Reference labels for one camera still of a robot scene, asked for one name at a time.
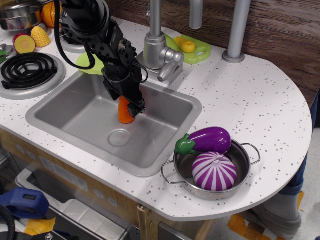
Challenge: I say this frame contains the green toy leaf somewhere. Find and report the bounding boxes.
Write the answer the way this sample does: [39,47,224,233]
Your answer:
[0,50,9,64]

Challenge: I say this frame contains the light green plastic plate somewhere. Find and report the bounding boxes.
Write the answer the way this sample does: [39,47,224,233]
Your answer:
[76,53,105,76]

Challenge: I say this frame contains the small steel pot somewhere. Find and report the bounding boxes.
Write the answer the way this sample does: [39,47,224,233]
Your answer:
[161,140,261,201]

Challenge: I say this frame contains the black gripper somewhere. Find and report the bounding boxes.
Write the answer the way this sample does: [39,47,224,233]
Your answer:
[102,59,146,119]

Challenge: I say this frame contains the blue clamp handle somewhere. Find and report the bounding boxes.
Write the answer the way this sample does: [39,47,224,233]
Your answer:
[0,187,50,219]

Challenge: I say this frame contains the black cable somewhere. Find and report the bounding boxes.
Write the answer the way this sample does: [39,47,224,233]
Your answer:
[0,202,18,240]

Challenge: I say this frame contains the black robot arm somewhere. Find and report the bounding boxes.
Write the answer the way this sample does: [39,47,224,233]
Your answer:
[54,0,145,118]

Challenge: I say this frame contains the orange toy carrot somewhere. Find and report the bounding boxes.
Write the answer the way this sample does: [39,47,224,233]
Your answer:
[118,95,135,124]

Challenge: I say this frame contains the silver sink basin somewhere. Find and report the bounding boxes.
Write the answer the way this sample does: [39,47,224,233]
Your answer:
[26,71,202,177]

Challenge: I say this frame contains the grey stove knob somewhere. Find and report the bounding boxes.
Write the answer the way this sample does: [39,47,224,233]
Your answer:
[0,43,16,55]

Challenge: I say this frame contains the front black stove burner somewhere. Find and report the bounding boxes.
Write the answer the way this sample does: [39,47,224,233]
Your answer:
[0,52,66,100]

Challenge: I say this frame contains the purple toy eggplant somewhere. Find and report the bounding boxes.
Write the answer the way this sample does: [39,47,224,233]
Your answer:
[174,126,232,155]

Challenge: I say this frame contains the purple striped toy onion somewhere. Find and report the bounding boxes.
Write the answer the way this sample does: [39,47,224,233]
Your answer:
[192,151,238,192]

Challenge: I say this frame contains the green plastic cutting board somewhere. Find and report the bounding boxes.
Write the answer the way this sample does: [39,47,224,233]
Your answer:
[165,34,212,65]

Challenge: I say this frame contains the yellow toy squash piece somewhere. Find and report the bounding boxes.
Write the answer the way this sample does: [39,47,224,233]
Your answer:
[173,36,196,54]

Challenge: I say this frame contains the blue jeans leg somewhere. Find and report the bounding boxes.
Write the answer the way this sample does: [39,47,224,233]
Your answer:
[282,91,320,197]

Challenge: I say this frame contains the black stove burner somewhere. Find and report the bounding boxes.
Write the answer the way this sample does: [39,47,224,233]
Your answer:
[59,28,86,54]
[0,52,66,100]

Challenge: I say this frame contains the large steel pot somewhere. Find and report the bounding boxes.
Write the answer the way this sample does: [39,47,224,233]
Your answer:
[0,0,43,32]

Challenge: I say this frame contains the rear black stove burner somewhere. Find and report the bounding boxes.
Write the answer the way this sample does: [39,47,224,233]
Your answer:
[59,28,86,54]

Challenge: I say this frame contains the grey toy faucet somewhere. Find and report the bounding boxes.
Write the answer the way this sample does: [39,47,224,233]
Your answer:
[134,0,204,82]

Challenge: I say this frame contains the red yellow toy fruit half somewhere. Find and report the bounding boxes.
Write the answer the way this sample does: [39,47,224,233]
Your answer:
[13,33,36,54]

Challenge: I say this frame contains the yellow toy corn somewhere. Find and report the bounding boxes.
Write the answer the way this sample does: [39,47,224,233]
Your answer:
[30,26,51,48]

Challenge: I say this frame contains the orange toy pumpkin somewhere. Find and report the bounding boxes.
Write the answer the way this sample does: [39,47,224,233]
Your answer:
[41,2,56,28]

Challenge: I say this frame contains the grey vertical post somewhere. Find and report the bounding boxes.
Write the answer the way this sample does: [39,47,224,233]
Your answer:
[222,0,252,64]

